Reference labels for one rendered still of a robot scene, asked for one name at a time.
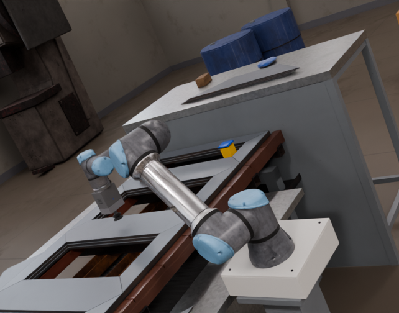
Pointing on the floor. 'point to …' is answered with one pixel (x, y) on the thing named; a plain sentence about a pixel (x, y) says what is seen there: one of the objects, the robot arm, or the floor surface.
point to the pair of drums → (254, 43)
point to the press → (40, 82)
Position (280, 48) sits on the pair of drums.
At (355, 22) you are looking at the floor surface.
